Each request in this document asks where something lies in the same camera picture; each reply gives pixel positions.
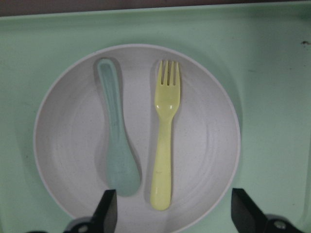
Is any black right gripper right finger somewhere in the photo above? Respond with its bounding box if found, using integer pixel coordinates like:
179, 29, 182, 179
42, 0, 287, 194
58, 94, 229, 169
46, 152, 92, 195
231, 188, 302, 233

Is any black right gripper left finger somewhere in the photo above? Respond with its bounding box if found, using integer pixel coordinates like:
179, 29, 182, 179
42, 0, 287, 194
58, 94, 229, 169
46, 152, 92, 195
64, 190, 118, 233

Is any white round plate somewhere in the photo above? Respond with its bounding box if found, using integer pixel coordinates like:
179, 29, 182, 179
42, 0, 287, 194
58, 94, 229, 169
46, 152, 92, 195
34, 44, 241, 233

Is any yellow plastic fork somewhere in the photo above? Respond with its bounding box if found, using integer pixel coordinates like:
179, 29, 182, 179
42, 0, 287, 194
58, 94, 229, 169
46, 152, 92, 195
150, 60, 181, 211

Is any green plastic spoon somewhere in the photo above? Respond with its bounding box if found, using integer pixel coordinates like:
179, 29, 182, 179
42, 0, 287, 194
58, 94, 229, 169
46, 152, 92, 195
97, 58, 140, 197

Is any light green tray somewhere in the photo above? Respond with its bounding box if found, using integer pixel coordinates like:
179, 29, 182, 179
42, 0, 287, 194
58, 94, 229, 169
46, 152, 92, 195
0, 1, 311, 233

